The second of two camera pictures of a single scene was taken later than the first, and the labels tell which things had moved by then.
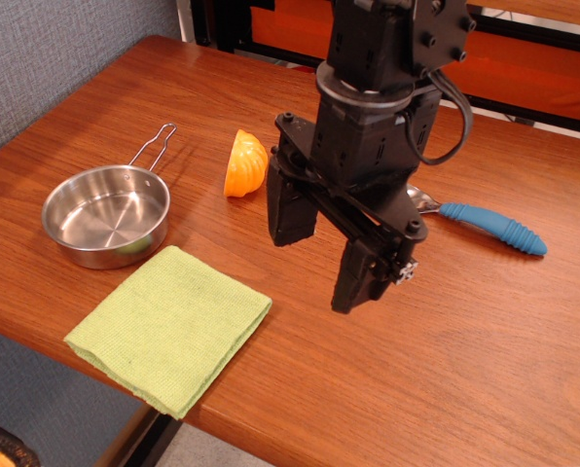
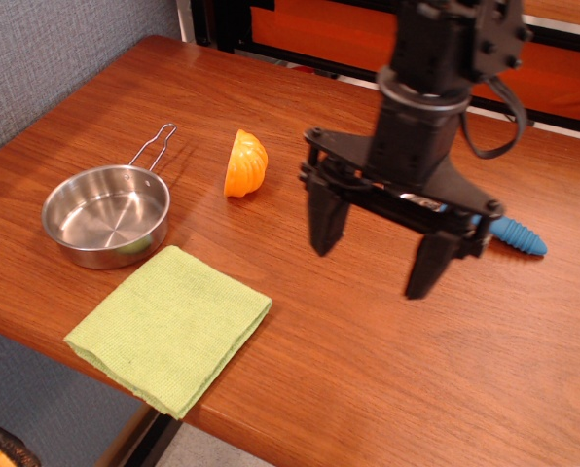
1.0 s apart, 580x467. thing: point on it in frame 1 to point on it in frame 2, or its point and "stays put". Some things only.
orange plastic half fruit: (246, 166) stays put
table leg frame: (142, 442) stays put
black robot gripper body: (357, 161) to (407, 173)
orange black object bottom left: (0, 448) stays put
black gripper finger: (364, 274) to (435, 253)
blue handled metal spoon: (513, 232) stays put
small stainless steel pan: (111, 217) stays put
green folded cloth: (170, 334) stays put
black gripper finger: (292, 210) to (328, 215)
